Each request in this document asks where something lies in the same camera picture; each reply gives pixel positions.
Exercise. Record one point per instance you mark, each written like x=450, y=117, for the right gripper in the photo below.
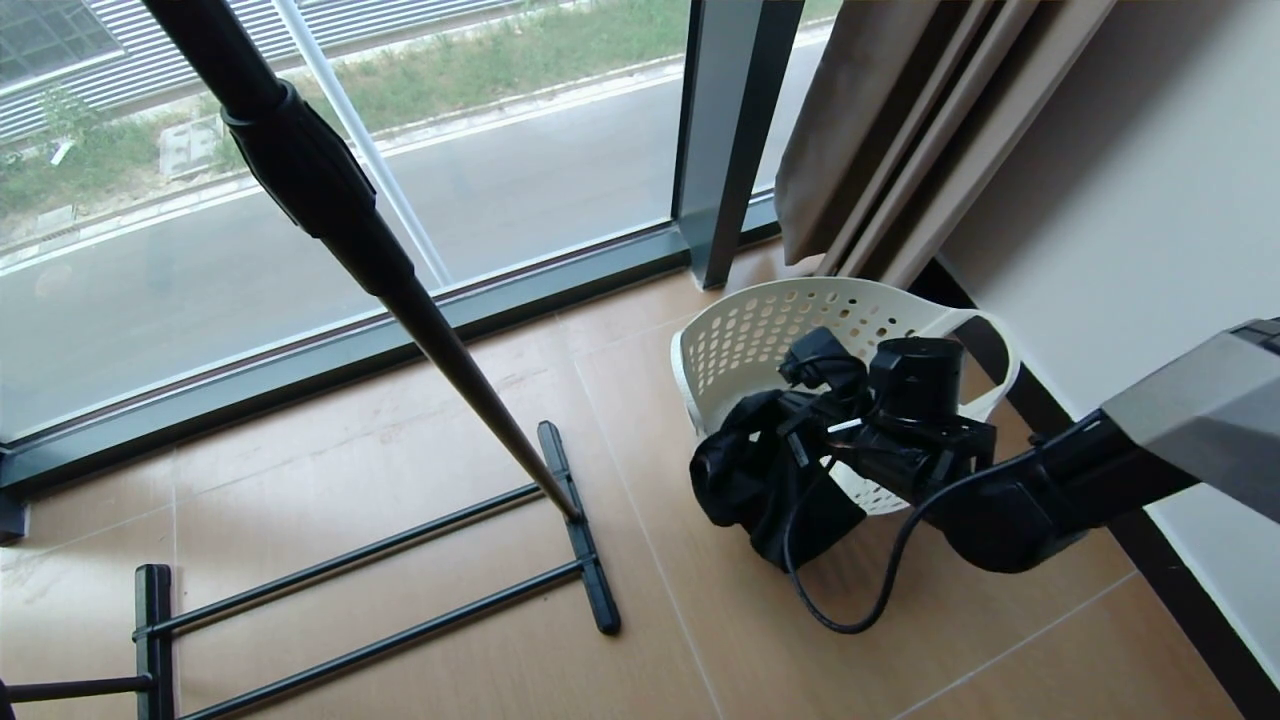
x=830, y=440

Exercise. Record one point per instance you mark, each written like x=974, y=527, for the black garment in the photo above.
x=750, y=480

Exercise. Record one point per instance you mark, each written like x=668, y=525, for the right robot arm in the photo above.
x=1100, y=470

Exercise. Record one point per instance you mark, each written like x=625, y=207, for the white laundry basket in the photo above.
x=740, y=340

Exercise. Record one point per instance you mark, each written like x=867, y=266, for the black clothes rack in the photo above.
x=320, y=190

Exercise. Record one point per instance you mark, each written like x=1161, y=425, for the window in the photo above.
x=720, y=150

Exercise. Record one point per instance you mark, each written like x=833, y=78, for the brown curtain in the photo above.
x=860, y=130

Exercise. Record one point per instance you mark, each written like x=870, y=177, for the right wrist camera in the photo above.
x=820, y=360

